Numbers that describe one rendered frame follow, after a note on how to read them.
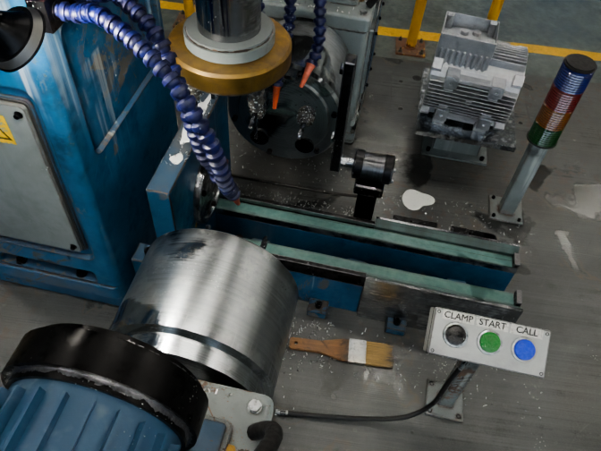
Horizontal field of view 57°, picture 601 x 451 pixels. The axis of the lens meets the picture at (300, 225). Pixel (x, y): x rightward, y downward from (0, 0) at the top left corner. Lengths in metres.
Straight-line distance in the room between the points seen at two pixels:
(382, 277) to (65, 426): 0.72
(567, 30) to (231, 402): 3.60
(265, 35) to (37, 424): 0.57
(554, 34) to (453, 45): 2.65
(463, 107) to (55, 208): 0.90
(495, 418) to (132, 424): 0.78
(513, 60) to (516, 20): 2.62
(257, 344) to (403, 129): 0.96
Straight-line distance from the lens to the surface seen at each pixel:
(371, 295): 1.09
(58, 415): 0.48
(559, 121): 1.23
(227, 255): 0.78
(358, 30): 1.30
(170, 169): 0.92
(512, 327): 0.89
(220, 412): 0.67
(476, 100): 1.35
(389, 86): 1.72
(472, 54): 1.33
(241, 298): 0.75
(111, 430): 0.47
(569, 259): 1.41
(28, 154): 0.90
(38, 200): 0.98
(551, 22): 4.06
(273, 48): 0.83
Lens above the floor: 1.78
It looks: 50 degrees down
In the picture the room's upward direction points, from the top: 5 degrees clockwise
